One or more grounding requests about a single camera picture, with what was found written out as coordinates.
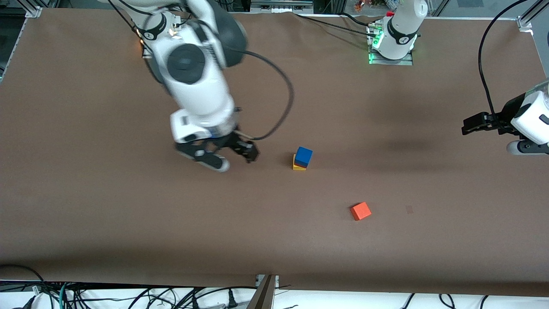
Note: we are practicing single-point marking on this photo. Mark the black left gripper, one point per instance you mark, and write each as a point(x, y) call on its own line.
point(504, 116)

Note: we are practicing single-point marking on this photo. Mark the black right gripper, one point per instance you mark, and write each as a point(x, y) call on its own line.
point(234, 142)

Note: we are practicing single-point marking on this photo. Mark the red wooden block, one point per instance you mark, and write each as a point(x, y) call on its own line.
point(301, 165)

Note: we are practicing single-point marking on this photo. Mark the blue wooden block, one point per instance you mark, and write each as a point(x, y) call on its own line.
point(303, 155)

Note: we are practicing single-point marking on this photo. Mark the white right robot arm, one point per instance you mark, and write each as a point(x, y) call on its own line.
point(197, 94)

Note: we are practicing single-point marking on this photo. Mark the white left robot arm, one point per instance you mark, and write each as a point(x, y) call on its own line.
point(403, 25)

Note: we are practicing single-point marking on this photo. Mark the yellow wooden block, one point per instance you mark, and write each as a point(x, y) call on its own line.
point(299, 169)

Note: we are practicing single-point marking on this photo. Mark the brown table cover sheet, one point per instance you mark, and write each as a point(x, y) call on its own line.
point(257, 236)

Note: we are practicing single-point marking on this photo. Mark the orange wooden block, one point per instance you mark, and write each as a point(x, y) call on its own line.
point(361, 211)

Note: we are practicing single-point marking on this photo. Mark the black power plug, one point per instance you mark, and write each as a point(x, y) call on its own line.
point(232, 300)

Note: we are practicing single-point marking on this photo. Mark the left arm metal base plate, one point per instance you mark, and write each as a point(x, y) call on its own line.
point(403, 62)

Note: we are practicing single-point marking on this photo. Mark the aluminium frame corner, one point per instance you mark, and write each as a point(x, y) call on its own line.
point(525, 19)
point(32, 10)

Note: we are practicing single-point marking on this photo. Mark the metal frame strut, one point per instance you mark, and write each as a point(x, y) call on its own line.
point(263, 296)

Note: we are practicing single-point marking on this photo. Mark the aluminium rail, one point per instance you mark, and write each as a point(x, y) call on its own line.
point(281, 5)

